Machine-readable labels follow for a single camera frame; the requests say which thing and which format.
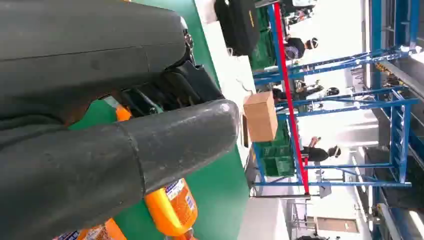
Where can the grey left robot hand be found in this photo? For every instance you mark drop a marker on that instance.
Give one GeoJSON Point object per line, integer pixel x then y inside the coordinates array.
{"type": "Point", "coordinates": [82, 49]}

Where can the orange drink bottle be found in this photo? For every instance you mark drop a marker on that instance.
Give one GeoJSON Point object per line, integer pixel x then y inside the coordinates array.
{"type": "Point", "coordinates": [174, 208]}
{"type": "Point", "coordinates": [106, 232]}
{"type": "Point", "coordinates": [184, 236]}

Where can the white table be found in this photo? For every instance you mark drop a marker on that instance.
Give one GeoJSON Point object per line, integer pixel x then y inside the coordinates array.
{"type": "Point", "coordinates": [232, 73]}

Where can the black carrying case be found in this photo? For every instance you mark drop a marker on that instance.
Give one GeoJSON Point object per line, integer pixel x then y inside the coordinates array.
{"type": "Point", "coordinates": [238, 23]}

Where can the cardboard box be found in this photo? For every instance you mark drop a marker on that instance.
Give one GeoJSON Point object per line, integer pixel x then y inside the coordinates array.
{"type": "Point", "coordinates": [261, 116]}

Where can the green table mat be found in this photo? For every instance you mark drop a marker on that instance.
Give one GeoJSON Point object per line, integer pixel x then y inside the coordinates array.
{"type": "Point", "coordinates": [218, 192]}

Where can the person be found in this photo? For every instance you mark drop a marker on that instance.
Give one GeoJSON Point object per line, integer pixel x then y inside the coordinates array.
{"type": "Point", "coordinates": [280, 94]}
{"type": "Point", "coordinates": [316, 154]}
{"type": "Point", "coordinates": [294, 48]}
{"type": "Point", "coordinates": [333, 91]}

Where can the red pole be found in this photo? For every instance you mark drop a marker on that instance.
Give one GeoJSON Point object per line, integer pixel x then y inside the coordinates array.
{"type": "Point", "coordinates": [290, 96]}

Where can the blue shelving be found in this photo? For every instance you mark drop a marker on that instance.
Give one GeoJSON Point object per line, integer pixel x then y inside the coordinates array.
{"type": "Point", "coordinates": [376, 33]}

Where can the brown board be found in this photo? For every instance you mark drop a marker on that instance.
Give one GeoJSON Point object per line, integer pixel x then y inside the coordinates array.
{"type": "Point", "coordinates": [336, 225]}

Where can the blue rack frame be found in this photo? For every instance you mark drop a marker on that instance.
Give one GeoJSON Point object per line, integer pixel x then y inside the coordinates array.
{"type": "Point", "coordinates": [399, 132]}

